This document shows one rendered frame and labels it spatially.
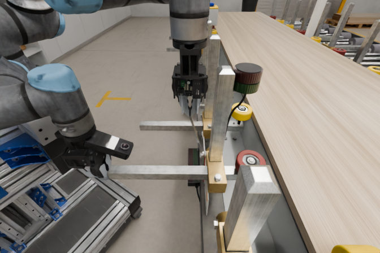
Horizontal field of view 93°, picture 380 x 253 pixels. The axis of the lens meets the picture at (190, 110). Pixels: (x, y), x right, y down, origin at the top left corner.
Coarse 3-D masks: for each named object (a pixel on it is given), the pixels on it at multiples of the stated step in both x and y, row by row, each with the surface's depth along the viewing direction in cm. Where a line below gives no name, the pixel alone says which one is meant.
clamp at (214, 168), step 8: (208, 152) 58; (208, 160) 55; (208, 168) 53; (216, 168) 53; (208, 176) 51; (224, 176) 51; (208, 184) 51; (216, 184) 49; (224, 184) 49; (208, 192) 52; (216, 192) 52; (224, 192) 52
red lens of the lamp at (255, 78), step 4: (236, 64) 40; (236, 72) 38; (240, 72) 37; (260, 72) 37; (236, 76) 38; (240, 76) 37; (244, 76) 37; (248, 76) 36; (252, 76) 36; (256, 76) 37; (260, 76) 37; (236, 80) 38; (240, 80) 38; (244, 80) 37; (248, 80) 37; (252, 80) 37; (256, 80) 37; (260, 80) 38
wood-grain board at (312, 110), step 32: (224, 32) 167; (256, 32) 167; (288, 32) 167; (288, 64) 107; (320, 64) 107; (352, 64) 107; (256, 96) 79; (288, 96) 79; (320, 96) 79; (352, 96) 79; (288, 128) 62; (320, 128) 62; (352, 128) 62; (288, 160) 51; (320, 160) 51; (352, 160) 51; (288, 192) 44; (320, 192) 44; (352, 192) 44; (320, 224) 38; (352, 224) 38
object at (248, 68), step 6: (240, 66) 39; (246, 66) 39; (252, 66) 39; (258, 66) 39; (246, 72) 37; (252, 72) 36; (258, 72) 37; (246, 84) 38; (252, 84) 38; (234, 90) 40; (240, 102) 44; (234, 108) 45; (228, 120) 47
